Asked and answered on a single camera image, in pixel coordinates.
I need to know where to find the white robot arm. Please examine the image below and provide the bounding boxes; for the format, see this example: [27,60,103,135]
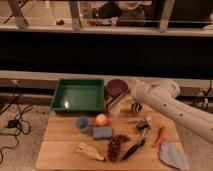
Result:
[131,79,213,144]

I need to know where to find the blue paper cup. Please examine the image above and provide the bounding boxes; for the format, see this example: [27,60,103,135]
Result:
[76,116,89,133]

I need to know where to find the maroon round bowl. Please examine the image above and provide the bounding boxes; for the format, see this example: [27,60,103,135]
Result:
[105,79,129,97]

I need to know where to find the orange carrot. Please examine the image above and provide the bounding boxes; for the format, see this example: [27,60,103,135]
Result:
[151,127,167,148]

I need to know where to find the red yellow apple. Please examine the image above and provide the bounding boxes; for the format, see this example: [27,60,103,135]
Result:
[95,114,109,126]

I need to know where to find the dark grape bunch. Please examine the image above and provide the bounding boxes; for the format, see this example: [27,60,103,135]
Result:
[107,134,130,162]

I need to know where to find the grey blue cloth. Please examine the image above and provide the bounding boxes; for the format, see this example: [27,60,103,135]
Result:
[158,141,188,171]

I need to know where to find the green plastic tray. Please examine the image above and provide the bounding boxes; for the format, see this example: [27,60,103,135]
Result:
[50,78,104,113]

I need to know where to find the wooden board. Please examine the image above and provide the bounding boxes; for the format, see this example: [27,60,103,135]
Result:
[35,105,190,171]

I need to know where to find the black power cable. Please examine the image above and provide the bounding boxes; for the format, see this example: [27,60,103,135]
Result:
[0,83,34,165]

